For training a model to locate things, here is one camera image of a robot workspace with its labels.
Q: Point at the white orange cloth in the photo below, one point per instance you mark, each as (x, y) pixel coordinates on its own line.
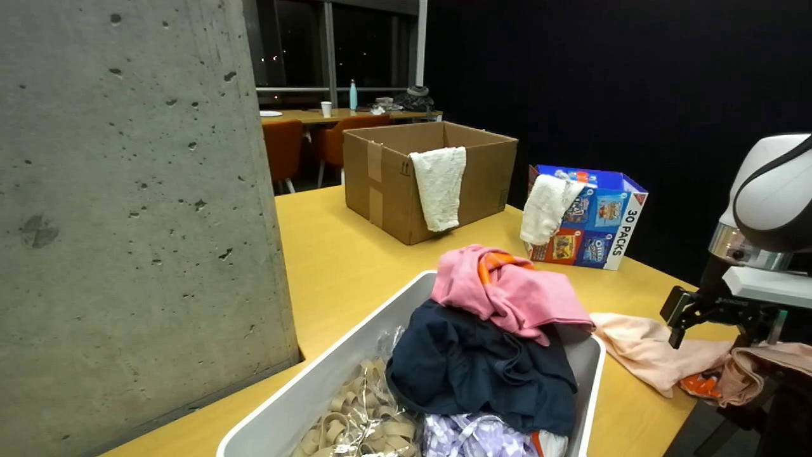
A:
(550, 445)

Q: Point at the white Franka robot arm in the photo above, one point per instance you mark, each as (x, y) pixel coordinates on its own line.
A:
(778, 194)

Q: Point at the navy blue cloth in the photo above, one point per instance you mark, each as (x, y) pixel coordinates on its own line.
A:
(474, 363)

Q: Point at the blue snack carton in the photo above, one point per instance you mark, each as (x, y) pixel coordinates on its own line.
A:
(606, 218)

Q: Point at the white towel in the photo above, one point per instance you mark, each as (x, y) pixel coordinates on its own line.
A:
(547, 207)
(439, 186)

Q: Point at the brown cardboard box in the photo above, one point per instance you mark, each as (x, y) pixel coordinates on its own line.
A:
(390, 194)

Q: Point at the heap of clothes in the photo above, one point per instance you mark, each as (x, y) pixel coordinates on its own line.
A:
(403, 99)

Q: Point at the bag of beige pieces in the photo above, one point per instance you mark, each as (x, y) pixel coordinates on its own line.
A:
(357, 419)

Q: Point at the grey wrist camera bar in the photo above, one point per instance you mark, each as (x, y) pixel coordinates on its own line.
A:
(770, 284)

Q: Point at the pink shirt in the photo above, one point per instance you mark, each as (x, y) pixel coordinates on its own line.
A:
(524, 304)

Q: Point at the white paper sheet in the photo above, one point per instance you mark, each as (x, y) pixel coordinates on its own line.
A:
(269, 113)

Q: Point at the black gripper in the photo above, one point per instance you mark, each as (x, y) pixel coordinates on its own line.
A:
(739, 315)

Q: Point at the long wooden desk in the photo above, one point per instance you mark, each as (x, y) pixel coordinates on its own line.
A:
(296, 117)

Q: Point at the white plastic basket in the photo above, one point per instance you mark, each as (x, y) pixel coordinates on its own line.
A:
(339, 370)

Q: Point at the purple checked cloth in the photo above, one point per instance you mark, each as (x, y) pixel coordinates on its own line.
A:
(474, 435)

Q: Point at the teal water bottle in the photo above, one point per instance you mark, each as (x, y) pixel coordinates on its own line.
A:
(354, 95)

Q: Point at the white cup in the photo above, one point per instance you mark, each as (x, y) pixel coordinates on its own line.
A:
(326, 110)

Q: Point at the orange chair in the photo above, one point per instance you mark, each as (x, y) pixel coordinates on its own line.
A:
(282, 147)
(334, 142)

